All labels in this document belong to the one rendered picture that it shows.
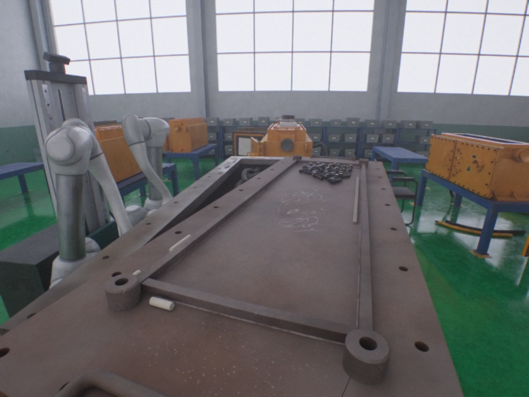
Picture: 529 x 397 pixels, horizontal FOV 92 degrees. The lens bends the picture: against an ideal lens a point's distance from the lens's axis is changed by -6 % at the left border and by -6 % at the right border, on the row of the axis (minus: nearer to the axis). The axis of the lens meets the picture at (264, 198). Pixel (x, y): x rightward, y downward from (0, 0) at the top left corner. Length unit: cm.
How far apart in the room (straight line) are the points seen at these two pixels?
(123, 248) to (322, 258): 37
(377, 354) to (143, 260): 36
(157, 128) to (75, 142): 78
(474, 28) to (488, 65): 127
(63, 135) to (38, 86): 49
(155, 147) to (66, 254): 88
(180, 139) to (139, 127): 497
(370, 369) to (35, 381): 30
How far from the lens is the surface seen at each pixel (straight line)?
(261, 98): 989
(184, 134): 671
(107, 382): 30
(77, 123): 140
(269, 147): 326
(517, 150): 407
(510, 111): 1230
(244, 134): 483
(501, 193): 414
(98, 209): 193
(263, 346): 31
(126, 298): 38
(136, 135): 179
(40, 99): 164
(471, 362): 249
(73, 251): 138
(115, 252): 58
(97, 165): 141
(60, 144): 119
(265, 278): 40
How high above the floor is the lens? 159
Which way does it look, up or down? 18 degrees down
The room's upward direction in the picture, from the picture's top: straight up
